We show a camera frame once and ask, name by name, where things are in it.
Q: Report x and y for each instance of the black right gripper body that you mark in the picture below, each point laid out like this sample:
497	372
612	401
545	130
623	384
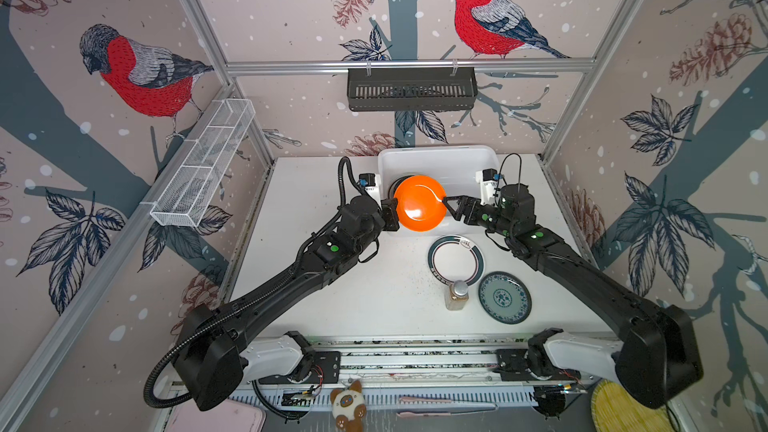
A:
490	217

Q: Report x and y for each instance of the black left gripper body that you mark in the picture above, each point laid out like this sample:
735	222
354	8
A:
377	226

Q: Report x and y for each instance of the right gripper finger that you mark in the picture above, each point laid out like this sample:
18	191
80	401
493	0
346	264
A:
471	215
455	204

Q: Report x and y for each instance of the orange plate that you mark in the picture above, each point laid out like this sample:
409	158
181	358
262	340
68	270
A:
420	205

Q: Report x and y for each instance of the black plate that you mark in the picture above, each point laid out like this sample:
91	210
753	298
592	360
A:
393	187

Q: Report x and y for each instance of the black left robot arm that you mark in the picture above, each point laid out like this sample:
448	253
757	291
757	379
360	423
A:
258	306

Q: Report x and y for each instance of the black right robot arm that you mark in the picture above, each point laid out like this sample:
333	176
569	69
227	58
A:
612	306

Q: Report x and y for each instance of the white plastic bin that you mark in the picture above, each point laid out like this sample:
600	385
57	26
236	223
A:
454	167

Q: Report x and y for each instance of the green rimmed white plate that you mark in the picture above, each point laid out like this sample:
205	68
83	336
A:
455	258

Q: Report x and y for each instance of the teal patterned plate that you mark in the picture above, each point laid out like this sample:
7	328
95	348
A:
505	298

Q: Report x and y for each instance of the small amber glass jar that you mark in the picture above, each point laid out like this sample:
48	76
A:
457	295

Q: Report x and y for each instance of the black hanging basket shelf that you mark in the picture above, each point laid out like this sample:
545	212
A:
412	89

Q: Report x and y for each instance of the pink tweezers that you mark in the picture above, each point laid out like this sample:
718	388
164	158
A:
411	407

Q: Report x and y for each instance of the brown white plush toy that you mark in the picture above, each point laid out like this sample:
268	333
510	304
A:
348	407

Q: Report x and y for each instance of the yellow woven bamboo tray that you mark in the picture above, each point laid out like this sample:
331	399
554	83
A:
613	409

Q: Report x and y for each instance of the pink tray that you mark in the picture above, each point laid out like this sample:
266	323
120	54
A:
229	416

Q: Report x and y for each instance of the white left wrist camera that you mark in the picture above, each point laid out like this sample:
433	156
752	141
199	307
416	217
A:
371	183

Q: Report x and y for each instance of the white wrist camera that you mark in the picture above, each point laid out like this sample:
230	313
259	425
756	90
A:
488	180
371	183

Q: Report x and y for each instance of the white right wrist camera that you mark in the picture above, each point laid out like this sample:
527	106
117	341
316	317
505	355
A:
488	180

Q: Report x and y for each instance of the aluminium rail base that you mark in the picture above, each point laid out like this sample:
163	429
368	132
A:
552	355

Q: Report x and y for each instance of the white wire mesh shelf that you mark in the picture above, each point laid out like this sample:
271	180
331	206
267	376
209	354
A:
190	191

